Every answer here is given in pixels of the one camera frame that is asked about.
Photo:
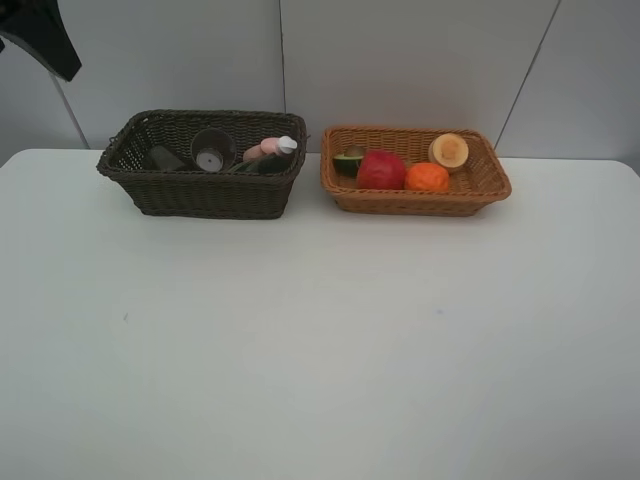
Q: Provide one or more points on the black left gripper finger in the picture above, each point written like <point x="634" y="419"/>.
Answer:
<point x="36" y="26"/>

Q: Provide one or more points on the brown translucent plastic cup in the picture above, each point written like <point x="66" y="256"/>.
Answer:
<point x="165" y="160"/>

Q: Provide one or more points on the purple translucent plastic cup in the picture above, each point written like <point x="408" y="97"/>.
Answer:
<point x="213" y="150"/>

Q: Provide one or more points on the pink spray bottle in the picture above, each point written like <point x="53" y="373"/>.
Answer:
<point x="280" y="146"/>

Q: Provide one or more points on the dark green pump bottle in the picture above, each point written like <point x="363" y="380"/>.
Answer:
<point x="265" y="165"/>

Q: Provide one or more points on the halved avocado with pit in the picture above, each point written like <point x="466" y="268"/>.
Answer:
<point x="348" y="163"/>

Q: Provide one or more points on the red yellow apple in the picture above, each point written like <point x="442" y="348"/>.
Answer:
<point x="381" y="170"/>

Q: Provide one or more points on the orange mandarin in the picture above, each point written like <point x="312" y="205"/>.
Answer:
<point x="427" y="176"/>

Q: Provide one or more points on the red orange round fruit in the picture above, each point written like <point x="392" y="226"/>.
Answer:
<point x="450" y="151"/>

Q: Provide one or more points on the dark brown wicker basket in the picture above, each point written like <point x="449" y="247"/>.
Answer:
<point x="193" y="192"/>

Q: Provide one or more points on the light orange wicker basket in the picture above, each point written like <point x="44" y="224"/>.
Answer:
<point x="479" y="183"/>

